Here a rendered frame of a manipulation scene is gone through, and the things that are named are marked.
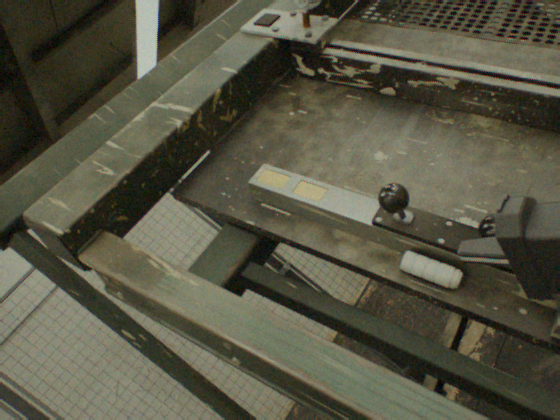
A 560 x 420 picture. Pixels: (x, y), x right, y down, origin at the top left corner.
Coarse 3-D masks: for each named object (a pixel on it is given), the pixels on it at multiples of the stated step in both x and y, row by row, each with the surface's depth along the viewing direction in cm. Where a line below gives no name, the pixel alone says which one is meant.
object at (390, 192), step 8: (392, 184) 53; (400, 184) 53; (384, 192) 52; (392, 192) 52; (400, 192) 52; (384, 200) 52; (392, 200) 52; (400, 200) 52; (408, 200) 53; (384, 208) 53; (392, 208) 52; (400, 208) 52; (400, 216) 61; (408, 216) 62
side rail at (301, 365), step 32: (96, 256) 66; (128, 256) 65; (128, 288) 65; (160, 288) 61; (192, 288) 60; (160, 320) 68; (192, 320) 57; (224, 320) 56; (256, 320) 55; (288, 320) 55; (224, 352) 61; (256, 352) 53; (288, 352) 52; (320, 352) 52; (352, 352) 51; (288, 384) 55; (320, 384) 49; (352, 384) 49; (384, 384) 48; (416, 384) 48; (352, 416) 51; (384, 416) 46; (416, 416) 46; (448, 416) 45; (480, 416) 45
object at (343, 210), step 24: (264, 168) 75; (264, 192) 73; (288, 192) 71; (336, 192) 69; (312, 216) 71; (336, 216) 67; (360, 216) 65; (384, 240) 65; (408, 240) 62; (456, 264) 60; (480, 264) 58; (504, 288) 58
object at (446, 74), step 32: (256, 32) 94; (288, 32) 92; (320, 32) 90; (320, 64) 94; (352, 64) 90; (384, 64) 86; (416, 64) 84; (448, 64) 83; (480, 64) 81; (416, 96) 87; (448, 96) 83; (480, 96) 80; (512, 96) 77; (544, 96) 74; (544, 128) 78
